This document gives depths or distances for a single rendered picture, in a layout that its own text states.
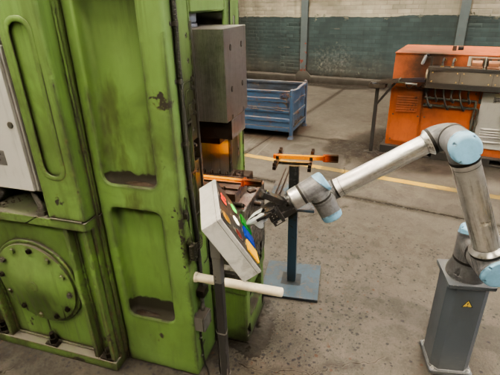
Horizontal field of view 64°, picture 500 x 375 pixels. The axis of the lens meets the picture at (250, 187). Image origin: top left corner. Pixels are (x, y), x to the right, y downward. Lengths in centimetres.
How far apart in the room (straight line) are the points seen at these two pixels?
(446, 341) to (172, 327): 143
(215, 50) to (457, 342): 189
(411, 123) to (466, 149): 380
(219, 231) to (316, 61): 874
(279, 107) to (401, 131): 169
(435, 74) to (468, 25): 421
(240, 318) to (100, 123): 134
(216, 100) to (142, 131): 35
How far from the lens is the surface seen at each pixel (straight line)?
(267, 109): 593
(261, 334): 264
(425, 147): 183
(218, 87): 183
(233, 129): 193
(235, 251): 145
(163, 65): 163
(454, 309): 233
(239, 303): 240
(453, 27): 934
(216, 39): 180
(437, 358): 257
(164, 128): 169
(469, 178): 178
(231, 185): 211
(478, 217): 189
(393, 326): 281
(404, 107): 545
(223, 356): 202
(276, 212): 167
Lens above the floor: 188
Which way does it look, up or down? 25 degrees down
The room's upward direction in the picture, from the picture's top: 2 degrees counter-clockwise
